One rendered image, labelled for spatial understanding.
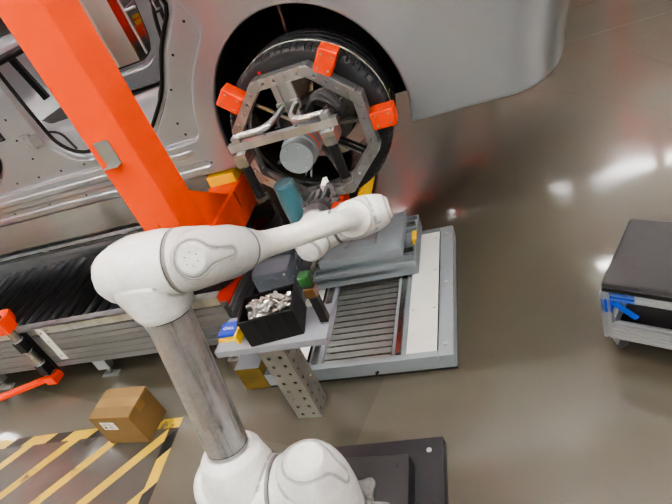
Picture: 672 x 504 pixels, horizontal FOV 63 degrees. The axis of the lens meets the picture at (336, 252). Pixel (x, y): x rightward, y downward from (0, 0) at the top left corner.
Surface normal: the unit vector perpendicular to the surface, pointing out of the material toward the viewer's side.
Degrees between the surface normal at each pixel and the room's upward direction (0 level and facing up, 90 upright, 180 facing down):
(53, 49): 90
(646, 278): 0
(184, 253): 61
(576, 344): 0
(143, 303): 85
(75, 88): 90
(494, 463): 0
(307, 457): 8
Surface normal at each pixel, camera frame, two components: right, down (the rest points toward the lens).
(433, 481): -0.34, -0.77
